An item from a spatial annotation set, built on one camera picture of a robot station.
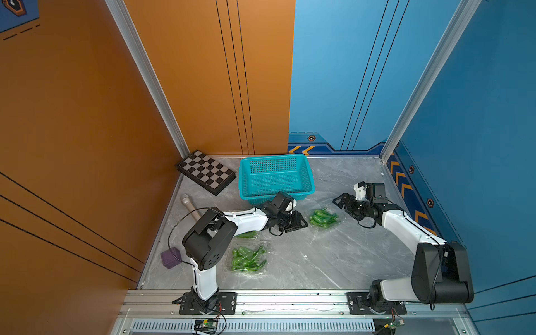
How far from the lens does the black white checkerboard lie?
107cm

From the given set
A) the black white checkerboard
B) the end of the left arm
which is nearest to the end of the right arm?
the end of the left arm

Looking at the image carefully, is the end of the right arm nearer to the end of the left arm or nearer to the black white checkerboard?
the end of the left arm

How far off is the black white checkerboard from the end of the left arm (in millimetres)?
381

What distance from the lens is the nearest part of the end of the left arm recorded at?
0.74m
